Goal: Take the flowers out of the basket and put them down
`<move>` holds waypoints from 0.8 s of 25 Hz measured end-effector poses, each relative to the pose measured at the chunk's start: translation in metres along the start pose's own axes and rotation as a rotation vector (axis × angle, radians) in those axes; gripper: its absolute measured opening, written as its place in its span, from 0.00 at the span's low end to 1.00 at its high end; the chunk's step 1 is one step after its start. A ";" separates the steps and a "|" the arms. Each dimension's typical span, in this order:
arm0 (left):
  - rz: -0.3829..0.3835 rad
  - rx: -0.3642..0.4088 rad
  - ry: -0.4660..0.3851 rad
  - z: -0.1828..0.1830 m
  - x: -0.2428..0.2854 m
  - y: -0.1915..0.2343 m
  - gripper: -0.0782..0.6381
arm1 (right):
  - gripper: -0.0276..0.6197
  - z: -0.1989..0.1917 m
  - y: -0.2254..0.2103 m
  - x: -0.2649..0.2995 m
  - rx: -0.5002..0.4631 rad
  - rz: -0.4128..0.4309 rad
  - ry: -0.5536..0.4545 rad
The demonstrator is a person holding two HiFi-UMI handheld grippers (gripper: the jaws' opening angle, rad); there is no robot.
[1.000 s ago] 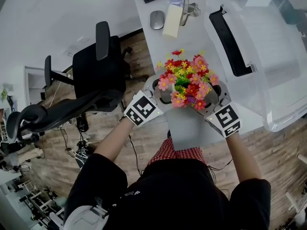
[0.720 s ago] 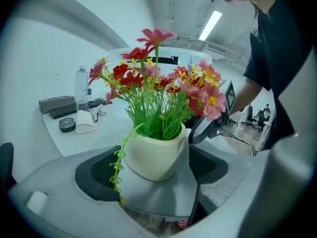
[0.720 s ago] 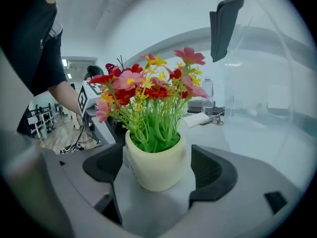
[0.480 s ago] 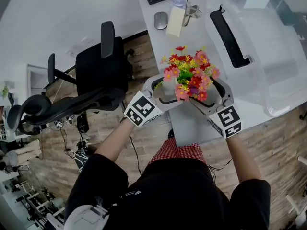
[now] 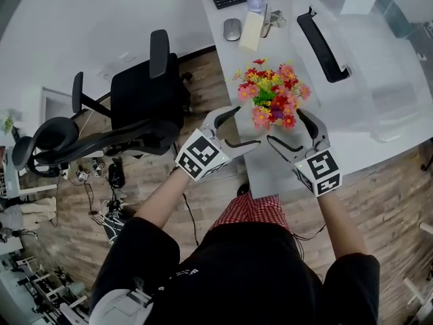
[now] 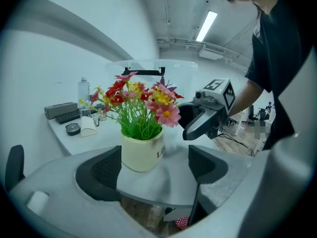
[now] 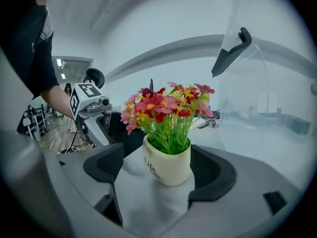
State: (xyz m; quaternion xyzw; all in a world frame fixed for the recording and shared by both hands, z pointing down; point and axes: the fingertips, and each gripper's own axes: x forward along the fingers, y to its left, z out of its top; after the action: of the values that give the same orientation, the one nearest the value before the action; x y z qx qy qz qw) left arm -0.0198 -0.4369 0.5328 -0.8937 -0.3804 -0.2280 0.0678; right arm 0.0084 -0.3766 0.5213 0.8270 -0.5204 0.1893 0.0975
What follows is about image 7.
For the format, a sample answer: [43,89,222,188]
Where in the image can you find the person's left forearm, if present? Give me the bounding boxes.
[39,84,75,120]

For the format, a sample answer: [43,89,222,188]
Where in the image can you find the person's black shirt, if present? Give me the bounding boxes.
[0,0,60,99]

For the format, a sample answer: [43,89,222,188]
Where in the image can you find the colourful flowers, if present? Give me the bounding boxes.
[120,78,215,187]

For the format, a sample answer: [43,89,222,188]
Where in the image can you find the silver metal clip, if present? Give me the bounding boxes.
[197,118,220,129]

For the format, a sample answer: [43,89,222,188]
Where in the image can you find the black office chair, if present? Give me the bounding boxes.
[83,67,106,89]

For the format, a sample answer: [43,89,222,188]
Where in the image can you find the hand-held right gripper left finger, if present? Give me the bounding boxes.
[44,142,124,227]

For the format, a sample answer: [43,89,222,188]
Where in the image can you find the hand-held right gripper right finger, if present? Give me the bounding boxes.
[160,144,302,238]

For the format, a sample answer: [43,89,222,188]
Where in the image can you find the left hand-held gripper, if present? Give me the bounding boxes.
[69,82,147,158]

